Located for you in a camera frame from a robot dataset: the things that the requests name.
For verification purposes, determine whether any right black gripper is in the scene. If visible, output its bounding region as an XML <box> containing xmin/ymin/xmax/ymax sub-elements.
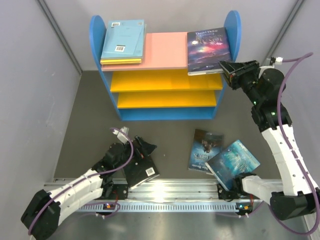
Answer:
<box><xmin>218</xmin><ymin>60</ymin><xmax>263</xmax><ymax>105</ymax></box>

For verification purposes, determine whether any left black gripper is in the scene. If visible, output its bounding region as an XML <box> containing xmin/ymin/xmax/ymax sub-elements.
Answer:
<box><xmin>114</xmin><ymin>135</ymin><xmax>157</xmax><ymax>170</ymax></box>

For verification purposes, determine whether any black glossy book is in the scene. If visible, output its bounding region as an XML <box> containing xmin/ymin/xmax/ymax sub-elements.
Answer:
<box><xmin>123</xmin><ymin>150</ymin><xmax>160</xmax><ymax>190</ymax></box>

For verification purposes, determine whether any purple Robinson Crusoe book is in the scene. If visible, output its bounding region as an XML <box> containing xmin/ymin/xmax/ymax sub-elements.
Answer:
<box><xmin>187</xmin><ymin>27</ymin><xmax>232</xmax><ymax>76</ymax></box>

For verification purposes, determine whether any yellow book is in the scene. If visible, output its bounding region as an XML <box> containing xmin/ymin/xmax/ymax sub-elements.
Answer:
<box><xmin>100</xmin><ymin>58</ymin><xmax>142</xmax><ymax>65</ymax></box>

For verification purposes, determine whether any light blue book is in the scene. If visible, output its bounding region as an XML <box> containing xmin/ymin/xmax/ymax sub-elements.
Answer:
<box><xmin>101</xmin><ymin>19</ymin><xmax>146</xmax><ymax>60</ymax></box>

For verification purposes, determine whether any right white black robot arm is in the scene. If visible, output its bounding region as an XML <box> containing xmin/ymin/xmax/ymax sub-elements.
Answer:
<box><xmin>219</xmin><ymin>60</ymin><xmax>320</xmax><ymax>221</ymax></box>

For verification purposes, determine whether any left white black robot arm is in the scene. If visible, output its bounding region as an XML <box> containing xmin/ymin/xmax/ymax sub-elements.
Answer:
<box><xmin>21</xmin><ymin>136</ymin><xmax>160</xmax><ymax>240</ymax></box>

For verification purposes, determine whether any blue pink yellow shelf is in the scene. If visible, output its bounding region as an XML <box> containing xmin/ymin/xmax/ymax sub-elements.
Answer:
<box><xmin>89</xmin><ymin>15</ymin><xmax>227</xmax><ymax>121</ymax></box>

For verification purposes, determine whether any dark Wuthering Heights book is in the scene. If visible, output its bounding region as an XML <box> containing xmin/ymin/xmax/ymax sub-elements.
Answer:
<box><xmin>188</xmin><ymin>129</ymin><xmax>224</xmax><ymax>175</ymax></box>

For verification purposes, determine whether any teal blue cover book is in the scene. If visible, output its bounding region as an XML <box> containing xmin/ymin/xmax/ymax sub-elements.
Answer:
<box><xmin>205</xmin><ymin>140</ymin><xmax>260</xmax><ymax>191</ymax></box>

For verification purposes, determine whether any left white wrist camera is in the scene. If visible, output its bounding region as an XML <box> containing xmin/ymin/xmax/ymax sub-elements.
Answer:
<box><xmin>110</xmin><ymin>126</ymin><xmax>129</xmax><ymax>144</ymax></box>

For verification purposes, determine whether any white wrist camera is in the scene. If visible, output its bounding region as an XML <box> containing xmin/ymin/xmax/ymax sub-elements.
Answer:
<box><xmin>260</xmin><ymin>56</ymin><xmax>284</xmax><ymax>69</ymax></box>
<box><xmin>110</xmin><ymin>126</ymin><xmax>129</xmax><ymax>144</ymax></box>

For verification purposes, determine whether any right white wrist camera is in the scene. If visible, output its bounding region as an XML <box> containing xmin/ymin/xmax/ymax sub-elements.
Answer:
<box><xmin>260</xmin><ymin>56</ymin><xmax>284</xmax><ymax>69</ymax></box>

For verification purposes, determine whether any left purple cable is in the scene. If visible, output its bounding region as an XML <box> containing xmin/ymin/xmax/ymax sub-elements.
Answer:
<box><xmin>26</xmin><ymin>127</ymin><xmax>136</xmax><ymax>236</ymax></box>

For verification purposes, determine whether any aluminium mounting rail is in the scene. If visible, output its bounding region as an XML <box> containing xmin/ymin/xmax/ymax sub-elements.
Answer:
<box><xmin>41</xmin><ymin>177</ymin><xmax>312</xmax><ymax>201</ymax></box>

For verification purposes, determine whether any perforated grey cable duct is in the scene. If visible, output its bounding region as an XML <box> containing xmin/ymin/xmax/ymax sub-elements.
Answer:
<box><xmin>77</xmin><ymin>202</ymin><xmax>248</xmax><ymax>213</ymax></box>

